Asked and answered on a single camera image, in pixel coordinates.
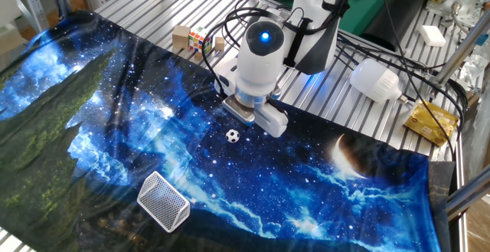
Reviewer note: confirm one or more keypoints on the black rolled mat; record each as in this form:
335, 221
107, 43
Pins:
398, 14

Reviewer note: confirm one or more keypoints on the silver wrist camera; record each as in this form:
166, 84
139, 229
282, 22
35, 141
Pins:
239, 110

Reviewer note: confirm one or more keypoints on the Rubik's cube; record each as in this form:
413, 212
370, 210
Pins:
200, 39

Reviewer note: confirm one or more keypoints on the galaxy print cloth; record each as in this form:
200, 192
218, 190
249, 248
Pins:
191, 175

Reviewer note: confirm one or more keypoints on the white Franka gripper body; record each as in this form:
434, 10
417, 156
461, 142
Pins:
270, 118

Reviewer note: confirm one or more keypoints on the small wooden block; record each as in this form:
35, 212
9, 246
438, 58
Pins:
219, 43

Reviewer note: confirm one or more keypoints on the small soccer ball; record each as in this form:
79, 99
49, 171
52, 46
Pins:
232, 136

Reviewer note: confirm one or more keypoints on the white LED light bulb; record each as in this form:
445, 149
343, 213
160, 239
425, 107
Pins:
373, 79

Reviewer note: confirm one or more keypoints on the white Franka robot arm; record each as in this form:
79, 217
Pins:
260, 64

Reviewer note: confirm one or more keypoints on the white mesh mini goal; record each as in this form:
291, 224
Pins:
162, 202

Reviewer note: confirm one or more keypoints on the aluminium frame post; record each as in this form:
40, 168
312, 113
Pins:
461, 49

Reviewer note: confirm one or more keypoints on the medium wooden block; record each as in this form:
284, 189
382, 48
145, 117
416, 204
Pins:
180, 36

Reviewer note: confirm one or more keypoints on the gold foil packet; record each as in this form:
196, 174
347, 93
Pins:
430, 123

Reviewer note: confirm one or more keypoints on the white rectangular block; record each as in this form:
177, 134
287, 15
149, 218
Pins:
432, 35

